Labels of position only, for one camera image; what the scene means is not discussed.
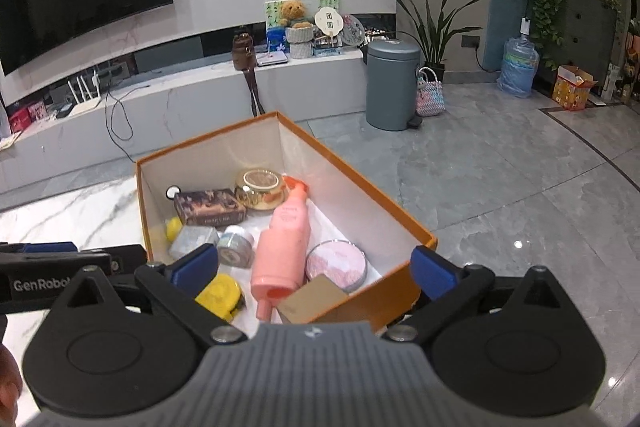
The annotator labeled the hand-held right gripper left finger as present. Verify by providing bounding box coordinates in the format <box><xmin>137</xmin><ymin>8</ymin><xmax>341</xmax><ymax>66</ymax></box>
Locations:
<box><xmin>55</xmin><ymin>244</ymin><xmax>248</xmax><ymax>347</ymax></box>

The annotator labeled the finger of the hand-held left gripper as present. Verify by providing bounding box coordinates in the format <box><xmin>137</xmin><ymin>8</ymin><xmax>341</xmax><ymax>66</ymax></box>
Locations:
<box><xmin>0</xmin><ymin>242</ymin><xmax>78</xmax><ymax>255</ymax></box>

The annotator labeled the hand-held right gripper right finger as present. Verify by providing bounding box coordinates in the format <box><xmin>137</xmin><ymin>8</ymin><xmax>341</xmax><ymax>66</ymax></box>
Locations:
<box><xmin>381</xmin><ymin>245</ymin><xmax>576</xmax><ymax>345</ymax></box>

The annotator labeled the translucent grey cube box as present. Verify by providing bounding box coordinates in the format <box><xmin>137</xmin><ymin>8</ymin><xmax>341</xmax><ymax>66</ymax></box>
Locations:
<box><xmin>169</xmin><ymin>225</ymin><xmax>221</xmax><ymax>263</ymax></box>

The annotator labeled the yellow tape measure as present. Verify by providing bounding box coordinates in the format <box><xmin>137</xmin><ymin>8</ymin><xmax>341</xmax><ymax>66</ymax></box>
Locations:
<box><xmin>195</xmin><ymin>274</ymin><xmax>246</xmax><ymax>323</ymax></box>

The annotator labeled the orange cardboard box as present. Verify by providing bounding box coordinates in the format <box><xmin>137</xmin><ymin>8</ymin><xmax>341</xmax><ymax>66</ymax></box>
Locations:
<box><xmin>135</xmin><ymin>111</ymin><xmax>438</xmax><ymax>328</ymax></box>

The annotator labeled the dark brown printed box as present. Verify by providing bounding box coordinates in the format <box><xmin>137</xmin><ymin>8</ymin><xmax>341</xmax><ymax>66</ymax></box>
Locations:
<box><xmin>173</xmin><ymin>188</ymin><xmax>247</xmax><ymax>228</ymax></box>

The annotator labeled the pink cylindrical container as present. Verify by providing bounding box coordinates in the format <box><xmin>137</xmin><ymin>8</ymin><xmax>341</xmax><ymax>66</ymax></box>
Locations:
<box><xmin>250</xmin><ymin>227</ymin><xmax>312</xmax><ymax>321</ymax></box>

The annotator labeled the round pink floral compact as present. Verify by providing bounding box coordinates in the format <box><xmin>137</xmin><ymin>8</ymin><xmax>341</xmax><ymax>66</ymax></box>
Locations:
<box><xmin>305</xmin><ymin>240</ymin><xmax>368</xmax><ymax>293</ymax></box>

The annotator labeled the round black gold tin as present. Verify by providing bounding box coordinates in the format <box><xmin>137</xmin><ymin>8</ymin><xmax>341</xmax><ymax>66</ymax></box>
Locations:
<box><xmin>234</xmin><ymin>168</ymin><xmax>288</xmax><ymax>211</ymax></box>

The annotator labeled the small brown cardboard box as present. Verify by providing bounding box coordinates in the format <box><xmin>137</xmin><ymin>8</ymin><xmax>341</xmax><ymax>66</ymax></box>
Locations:
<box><xmin>276</xmin><ymin>276</ymin><xmax>351</xmax><ymax>325</ymax></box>

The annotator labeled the person's left hand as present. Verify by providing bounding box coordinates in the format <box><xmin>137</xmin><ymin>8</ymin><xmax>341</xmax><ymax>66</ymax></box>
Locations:
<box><xmin>0</xmin><ymin>347</ymin><xmax>24</xmax><ymax>413</ymax></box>

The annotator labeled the white wifi router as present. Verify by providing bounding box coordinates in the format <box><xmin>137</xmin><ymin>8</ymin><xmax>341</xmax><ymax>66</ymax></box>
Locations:
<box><xmin>67</xmin><ymin>64</ymin><xmax>103</xmax><ymax>114</ymax></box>

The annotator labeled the pink woven basket bag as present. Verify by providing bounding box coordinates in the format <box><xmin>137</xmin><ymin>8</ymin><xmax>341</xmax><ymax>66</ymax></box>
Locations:
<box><xmin>415</xmin><ymin>67</ymin><xmax>447</xmax><ymax>118</ymax></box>

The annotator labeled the white marble tv cabinet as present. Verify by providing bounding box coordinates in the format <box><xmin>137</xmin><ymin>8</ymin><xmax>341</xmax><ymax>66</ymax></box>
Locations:
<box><xmin>0</xmin><ymin>42</ymin><xmax>371</xmax><ymax>195</ymax></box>

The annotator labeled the grey pedal trash bin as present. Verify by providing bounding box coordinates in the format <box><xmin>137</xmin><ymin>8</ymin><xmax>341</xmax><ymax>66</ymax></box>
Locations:
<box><xmin>365</xmin><ymin>39</ymin><xmax>423</xmax><ymax>131</ymax></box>

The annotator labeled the blue water jug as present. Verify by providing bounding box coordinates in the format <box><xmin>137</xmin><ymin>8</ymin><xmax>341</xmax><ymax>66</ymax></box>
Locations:
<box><xmin>496</xmin><ymin>34</ymin><xmax>541</xmax><ymax>98</ymax></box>

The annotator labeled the brown leather bag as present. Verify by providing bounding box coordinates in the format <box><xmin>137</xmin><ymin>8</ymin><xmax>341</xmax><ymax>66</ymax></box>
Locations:
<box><xmin>231</xmin><ymin>32</ymin><xmax>268</xmax><ymax>118</ymax></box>

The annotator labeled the pink flat notebook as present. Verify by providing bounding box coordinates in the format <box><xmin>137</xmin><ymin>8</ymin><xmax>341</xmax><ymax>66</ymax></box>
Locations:
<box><xmin>256</xmin><ymin>49</ymin><xmax>290</xmax><ymax>68</ymax></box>

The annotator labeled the orange printed carton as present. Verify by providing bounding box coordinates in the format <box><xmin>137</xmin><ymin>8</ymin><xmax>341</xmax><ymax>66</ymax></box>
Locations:
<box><xmin>551</xmin><ymin>64</ymin><xmax>599</xmax><ymax>112</ymax></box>

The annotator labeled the long-leaved potted plant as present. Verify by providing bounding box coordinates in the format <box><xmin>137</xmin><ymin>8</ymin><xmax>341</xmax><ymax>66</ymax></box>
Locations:
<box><xmin>384</xmin><ymin>0</ymin><xmax>488</xmax><ymax>82</ymax></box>

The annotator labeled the patterned round hand fan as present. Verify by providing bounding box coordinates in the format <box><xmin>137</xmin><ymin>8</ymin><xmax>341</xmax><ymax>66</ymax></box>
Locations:
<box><xmin>340</xmin><ymin>14</ymin><xmax>368</xmax><ymax>48</ymax></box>

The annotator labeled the green blue painted picture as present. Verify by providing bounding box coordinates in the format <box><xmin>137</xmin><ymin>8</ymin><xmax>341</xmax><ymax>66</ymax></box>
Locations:
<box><xmin>263</xmin><ymin>0</ymin><xmax>341</xmax><ymax>52</ymax></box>

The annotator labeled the white round hand fan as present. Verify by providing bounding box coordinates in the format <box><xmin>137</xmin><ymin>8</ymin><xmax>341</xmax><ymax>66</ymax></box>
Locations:
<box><xmin>313</xmin><ymin>7</ymin><xmax>346</xmax><ymax>50</ymax></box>

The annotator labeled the brown teddy bear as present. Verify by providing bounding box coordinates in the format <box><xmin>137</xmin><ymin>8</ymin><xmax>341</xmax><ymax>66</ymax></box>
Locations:
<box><xmin>277</xmin><ymin>0</ymin><xmax>307</xmax><ymax>28</ymax></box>

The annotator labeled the dark grey cabinet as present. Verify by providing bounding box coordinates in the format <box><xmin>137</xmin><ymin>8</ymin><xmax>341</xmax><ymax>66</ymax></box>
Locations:
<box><xmin>560</xmin><ymin>0</ymin><xmax>621</xmax><ymax>102</ymax></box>

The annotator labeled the black cable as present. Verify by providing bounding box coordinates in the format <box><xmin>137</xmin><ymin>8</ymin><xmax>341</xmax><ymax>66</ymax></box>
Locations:
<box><xmin>104</xmin><ymin>89</ymin><xmax>151</xmax><ymax>160</ymax></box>

